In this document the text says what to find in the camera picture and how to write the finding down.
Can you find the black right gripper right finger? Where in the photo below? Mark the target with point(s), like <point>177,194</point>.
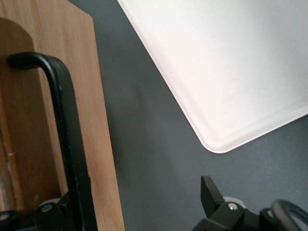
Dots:
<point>211,199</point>

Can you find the white plastic tray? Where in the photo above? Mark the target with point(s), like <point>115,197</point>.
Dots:
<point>228,60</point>

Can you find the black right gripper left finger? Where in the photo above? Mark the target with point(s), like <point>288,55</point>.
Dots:
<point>81,211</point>

